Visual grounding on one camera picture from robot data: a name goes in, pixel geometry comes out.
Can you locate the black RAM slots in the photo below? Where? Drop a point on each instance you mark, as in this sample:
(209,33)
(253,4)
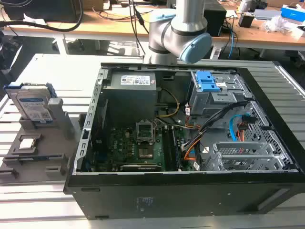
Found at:
(172,150)

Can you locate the grey parts rack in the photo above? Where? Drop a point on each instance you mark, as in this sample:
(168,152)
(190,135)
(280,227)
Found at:
(45,152)

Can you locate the silver CPU chip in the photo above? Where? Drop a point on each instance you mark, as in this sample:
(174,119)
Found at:
(27,143)

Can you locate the blue cardboard box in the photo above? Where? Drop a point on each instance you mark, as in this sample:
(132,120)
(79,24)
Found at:
(292,13)

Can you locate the wooden desk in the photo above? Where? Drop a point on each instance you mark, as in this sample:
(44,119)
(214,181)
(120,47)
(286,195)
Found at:
(152,26)

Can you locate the blue drive bay latch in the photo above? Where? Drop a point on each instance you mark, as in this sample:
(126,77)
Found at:
(206,82)

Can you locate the grey power supply unit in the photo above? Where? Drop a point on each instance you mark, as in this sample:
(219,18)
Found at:
(130,95)

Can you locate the hard disk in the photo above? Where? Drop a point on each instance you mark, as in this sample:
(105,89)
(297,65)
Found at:
(31,105)

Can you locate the black small container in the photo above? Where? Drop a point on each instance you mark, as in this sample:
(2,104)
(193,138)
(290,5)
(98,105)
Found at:
(246,20)

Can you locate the RAM stick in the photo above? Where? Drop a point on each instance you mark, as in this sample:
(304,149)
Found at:
(33,158)

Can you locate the black open PC case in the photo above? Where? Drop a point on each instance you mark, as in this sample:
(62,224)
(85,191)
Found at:
(181,190)

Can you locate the grey metal drive cage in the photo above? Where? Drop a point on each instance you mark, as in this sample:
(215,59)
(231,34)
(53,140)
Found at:
(214,97)

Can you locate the black graphics card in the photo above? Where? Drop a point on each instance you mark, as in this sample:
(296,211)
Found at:
(140,167)

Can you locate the black speaker box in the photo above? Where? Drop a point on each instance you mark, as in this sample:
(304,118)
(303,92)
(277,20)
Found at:
(215,19)

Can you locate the green motherboard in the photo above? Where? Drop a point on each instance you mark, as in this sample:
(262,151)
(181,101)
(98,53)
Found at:
(128,152)

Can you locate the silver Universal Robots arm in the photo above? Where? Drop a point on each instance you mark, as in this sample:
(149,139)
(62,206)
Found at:
(177,35)

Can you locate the square chipset heatsink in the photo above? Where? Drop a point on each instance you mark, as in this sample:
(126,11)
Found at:
(145,153)

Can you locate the CPU socket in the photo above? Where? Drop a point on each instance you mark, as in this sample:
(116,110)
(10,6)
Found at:
(145,132)

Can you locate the black computer tower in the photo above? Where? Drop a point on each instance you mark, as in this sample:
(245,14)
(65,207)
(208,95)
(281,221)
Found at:
(45,9)

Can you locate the silver disk bay bracket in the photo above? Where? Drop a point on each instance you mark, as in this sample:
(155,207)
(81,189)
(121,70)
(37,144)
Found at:
(240,155)

